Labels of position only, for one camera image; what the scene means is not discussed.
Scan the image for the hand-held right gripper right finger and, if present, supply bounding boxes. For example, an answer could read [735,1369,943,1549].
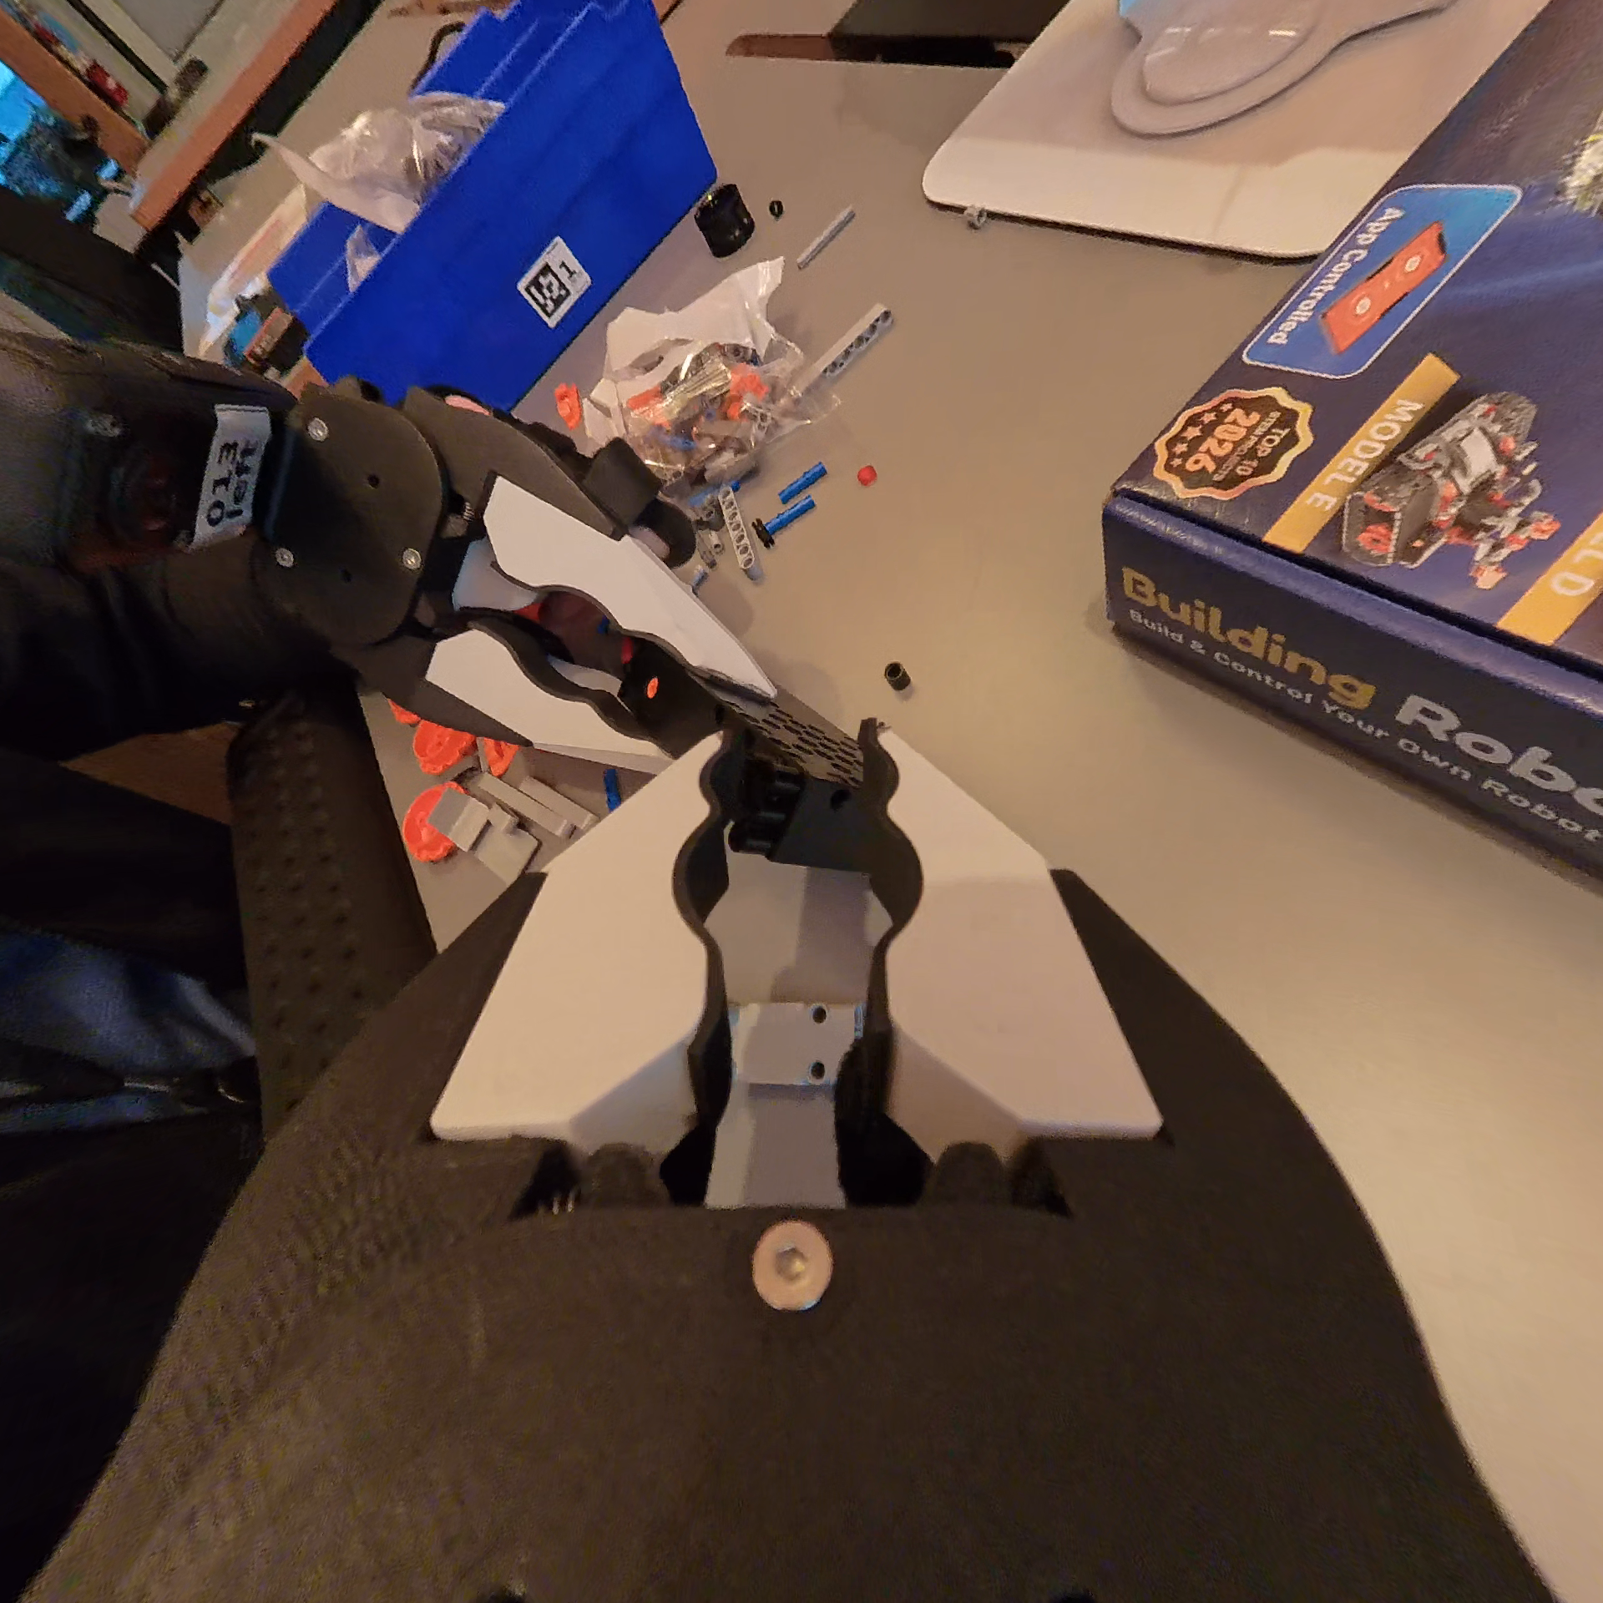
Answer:
[865,717,1164,1146]

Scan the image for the white stand base board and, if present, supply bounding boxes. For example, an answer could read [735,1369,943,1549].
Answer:
[922,0,1555,261]

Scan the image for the black perforated building block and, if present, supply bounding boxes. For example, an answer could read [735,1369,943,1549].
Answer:
[626,663,903,871]

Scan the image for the blue robot kit box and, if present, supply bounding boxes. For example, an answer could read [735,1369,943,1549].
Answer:
[1101,0,1603,877]

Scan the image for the black dimpled pad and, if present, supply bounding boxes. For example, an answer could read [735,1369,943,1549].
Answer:
[225,694,441,1129]

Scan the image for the clear bag of parts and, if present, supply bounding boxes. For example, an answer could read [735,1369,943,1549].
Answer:
[256,93,508,232]

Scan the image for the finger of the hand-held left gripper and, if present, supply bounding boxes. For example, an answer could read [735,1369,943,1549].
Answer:
[424,625,683,768]
[481,473,779,700]

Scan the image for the blue plastic bin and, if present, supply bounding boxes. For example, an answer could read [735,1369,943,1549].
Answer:
[267,0,720,411]

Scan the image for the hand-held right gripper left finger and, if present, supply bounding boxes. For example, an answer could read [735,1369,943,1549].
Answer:
[430,728,737,1150]

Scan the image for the long light grey beam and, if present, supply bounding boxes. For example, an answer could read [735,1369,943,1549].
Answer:
[802,303,893,389]

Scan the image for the light grey connector piece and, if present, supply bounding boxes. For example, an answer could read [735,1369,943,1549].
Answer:
[733,1001,867,1091]

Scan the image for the torn clear plastic bag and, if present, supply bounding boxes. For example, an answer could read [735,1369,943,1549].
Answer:
[588,255,842,482]

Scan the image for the person's left forearm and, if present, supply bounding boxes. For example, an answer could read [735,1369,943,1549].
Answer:
[0,331,365,759]

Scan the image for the grey long beams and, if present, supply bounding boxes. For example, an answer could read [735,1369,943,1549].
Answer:
[470,768,596,833]

